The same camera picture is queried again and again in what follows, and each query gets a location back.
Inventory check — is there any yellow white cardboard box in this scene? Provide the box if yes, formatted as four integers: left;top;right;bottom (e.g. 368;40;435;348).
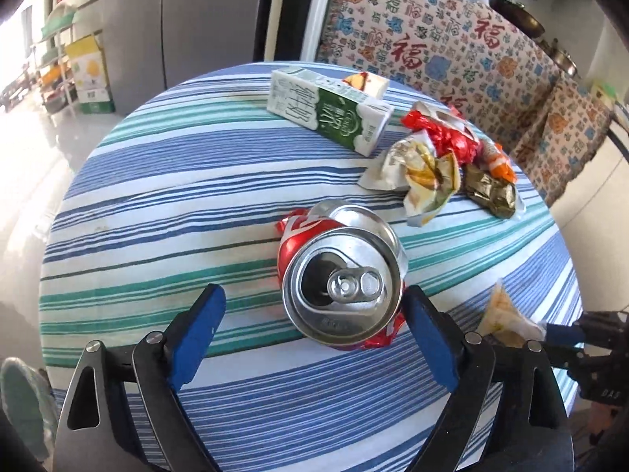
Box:
65;34;108;92

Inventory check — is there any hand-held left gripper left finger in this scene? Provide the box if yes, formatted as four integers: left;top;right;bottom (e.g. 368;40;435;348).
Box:
51;282;227;472

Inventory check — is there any pale yellow snack wrapper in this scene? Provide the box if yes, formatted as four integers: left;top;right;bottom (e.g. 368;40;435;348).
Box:
476;280;547;350

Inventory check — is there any white green cardboard box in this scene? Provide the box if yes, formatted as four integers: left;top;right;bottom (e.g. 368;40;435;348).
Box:
76;86;117;115

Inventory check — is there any orange white wrapper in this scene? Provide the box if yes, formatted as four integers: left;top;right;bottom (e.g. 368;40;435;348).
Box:
479;140;517;183

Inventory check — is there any crumpled red foil wrapper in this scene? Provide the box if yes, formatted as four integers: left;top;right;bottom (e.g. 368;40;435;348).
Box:
400;101;485;165

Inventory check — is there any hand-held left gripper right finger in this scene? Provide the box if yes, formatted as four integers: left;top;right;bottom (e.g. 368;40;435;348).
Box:
400;285;576;472

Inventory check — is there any blue green striped tablecloth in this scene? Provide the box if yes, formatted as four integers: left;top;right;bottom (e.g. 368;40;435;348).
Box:
38;61;583;472

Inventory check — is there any storage shelf rack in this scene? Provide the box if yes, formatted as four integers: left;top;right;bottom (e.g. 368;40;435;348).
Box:
27;0;82;116

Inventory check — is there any gold foil wrapper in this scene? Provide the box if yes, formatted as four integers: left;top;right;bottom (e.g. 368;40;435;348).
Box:
464;162;526;219

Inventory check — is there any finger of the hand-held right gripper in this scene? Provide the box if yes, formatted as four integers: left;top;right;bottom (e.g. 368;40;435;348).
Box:
544;345;587;369
541;322;590;346

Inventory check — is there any crumpled yellow white wrapper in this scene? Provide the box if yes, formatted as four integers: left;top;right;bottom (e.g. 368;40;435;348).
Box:
358;138;463;228

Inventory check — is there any small metal pot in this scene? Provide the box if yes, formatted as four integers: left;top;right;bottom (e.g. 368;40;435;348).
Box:
549;38;579;78

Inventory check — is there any green white milk carton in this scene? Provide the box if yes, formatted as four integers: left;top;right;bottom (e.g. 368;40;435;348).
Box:
267;68;395;158

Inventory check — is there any cream wrapper red yellow print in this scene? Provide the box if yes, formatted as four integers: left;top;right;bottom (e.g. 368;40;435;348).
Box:
342;73;390;100

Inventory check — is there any grey refrigerator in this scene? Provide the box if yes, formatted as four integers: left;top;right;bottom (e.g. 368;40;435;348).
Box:
101;0;269;115

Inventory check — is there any printed patterned cloth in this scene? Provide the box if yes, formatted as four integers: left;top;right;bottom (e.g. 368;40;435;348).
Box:
511;76;615;207
314;0;563;148

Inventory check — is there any crushed red soda can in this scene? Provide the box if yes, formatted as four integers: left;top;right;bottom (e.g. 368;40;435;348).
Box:
274;199;408;352

